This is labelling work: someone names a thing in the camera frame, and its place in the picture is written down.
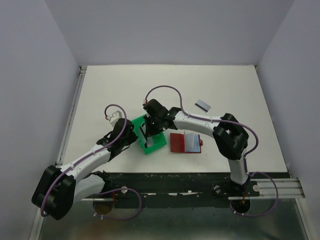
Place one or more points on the silver card in tray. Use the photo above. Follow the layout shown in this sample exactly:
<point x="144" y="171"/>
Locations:
<point x="146" y="140"/>

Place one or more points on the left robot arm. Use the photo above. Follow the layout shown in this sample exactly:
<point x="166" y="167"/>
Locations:
<point x="60" y="187"/>

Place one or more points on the front aluminium rail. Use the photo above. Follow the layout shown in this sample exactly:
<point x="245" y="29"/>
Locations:
<point x="260" y="189"/>

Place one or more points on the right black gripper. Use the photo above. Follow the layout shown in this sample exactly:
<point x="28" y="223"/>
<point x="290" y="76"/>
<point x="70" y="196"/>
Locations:
<point x="150" y="132"/>

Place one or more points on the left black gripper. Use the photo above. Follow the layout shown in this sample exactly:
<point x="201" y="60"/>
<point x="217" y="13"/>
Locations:
<point x="133" y="138"/>

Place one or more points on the white magnetic stripe card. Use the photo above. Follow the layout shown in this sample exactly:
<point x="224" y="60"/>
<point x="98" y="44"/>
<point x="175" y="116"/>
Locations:
<point x="202" y="105"/>

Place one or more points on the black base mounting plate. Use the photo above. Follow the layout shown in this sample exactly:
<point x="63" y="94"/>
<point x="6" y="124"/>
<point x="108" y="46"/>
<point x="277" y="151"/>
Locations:
<point x="173" y="190"/>

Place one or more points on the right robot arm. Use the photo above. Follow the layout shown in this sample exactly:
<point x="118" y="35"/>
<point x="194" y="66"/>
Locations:
<point x="230" y="136"/>

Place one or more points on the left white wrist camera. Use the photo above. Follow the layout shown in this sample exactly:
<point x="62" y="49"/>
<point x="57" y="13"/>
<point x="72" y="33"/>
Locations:
<point x="114" y="117"/>

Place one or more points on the left aluminium rail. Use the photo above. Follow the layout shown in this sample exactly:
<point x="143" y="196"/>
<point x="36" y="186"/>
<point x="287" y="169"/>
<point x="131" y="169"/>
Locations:
<point x="62" y="151"/>

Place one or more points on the red card holder wallet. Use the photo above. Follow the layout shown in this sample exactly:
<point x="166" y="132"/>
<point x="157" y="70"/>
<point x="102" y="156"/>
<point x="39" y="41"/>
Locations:
<point x="185" y="143"/>

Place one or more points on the green plastic card tray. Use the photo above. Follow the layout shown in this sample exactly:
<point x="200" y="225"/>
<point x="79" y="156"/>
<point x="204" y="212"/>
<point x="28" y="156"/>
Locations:
<point x="159" y="139"/>

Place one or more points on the aluminium rail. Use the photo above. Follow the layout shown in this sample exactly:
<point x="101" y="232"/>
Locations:
<point x="260" y="189"/>
<point x="62" y="151"/>

